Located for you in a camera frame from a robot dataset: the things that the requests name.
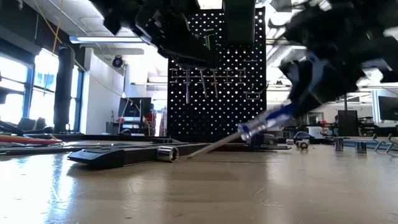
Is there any black peg board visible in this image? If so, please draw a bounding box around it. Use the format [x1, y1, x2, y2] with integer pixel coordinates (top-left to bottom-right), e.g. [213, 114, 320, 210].
[167, 0, 267, 143]

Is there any black aluminium frame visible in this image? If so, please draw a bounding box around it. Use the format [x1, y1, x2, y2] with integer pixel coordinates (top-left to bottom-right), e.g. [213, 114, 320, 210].
[0, 119, 398, 156]

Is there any ceiling light strip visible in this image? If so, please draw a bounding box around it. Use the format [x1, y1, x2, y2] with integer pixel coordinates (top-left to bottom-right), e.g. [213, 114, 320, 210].
[68, 35, 147, 45]

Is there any blue-handled screwdriver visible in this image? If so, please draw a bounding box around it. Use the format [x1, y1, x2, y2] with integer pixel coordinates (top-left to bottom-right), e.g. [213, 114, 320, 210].
[185, 103, 301, 160]

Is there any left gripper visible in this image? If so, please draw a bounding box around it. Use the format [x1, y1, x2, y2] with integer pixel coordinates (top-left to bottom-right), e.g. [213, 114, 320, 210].
[133, 0, 208, 70]

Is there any black round column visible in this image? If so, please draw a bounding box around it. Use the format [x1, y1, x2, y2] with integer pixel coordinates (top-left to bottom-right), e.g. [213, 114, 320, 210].
[53, 44, 76, 133]

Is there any bright window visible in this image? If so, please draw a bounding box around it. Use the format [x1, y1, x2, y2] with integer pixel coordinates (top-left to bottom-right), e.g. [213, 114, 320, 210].
[0, 54, 35, 125]

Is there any yellow hanging cable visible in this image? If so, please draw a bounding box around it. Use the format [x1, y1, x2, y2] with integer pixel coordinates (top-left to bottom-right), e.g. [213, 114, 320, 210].
[32, 0, 126, 98]

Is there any black monitor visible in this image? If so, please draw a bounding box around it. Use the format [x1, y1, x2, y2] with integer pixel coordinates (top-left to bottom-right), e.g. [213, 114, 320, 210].
[377, 95, 398, 122]
[118, 96, 152, 118]

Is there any black-handled screwdriver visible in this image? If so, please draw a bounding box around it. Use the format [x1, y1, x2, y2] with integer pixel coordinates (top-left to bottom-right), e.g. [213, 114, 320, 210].
[198, 68, 208, 99]
[185, 68, 191, 105]

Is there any green-handled screwdriver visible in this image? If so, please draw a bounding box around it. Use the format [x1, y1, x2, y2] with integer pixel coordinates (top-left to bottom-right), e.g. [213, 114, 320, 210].
[203, 30, 220, 99]

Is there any black peg board bin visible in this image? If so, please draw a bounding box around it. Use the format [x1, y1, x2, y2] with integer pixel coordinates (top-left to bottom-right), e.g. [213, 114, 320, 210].
[224, 0, 257, 47]

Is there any large chrome socket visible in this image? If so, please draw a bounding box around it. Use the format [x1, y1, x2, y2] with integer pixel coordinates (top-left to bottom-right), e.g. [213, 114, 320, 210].
[156, 145, 180, 164]

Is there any black tape measure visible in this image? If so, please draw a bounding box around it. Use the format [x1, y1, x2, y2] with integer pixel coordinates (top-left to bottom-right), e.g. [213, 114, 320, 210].
[248, 133, 279, 147]

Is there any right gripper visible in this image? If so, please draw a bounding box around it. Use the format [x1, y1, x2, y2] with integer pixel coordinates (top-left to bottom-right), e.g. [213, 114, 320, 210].
[269, 7, 398, 121]

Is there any wire screwdriver rack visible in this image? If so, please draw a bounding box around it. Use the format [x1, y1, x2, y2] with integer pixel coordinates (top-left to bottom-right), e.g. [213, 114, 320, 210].
[170, 67, 247, 85]

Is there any red tool cart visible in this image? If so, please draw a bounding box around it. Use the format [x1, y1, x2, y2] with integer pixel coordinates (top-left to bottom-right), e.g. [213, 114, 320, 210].
[143, 104, 157, 137]

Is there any black round speaker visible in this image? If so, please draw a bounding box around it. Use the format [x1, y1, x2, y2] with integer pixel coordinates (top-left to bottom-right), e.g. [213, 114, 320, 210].
[111, 55, 124, 69]

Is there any loose wire peg hook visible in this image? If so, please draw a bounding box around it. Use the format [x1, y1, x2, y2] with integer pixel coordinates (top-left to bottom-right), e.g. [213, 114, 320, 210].
[371, 133, 398, 154]

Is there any black perforated panel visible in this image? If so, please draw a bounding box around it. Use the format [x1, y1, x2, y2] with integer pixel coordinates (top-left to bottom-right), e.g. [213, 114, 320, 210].
[337, 110, 359, 137]

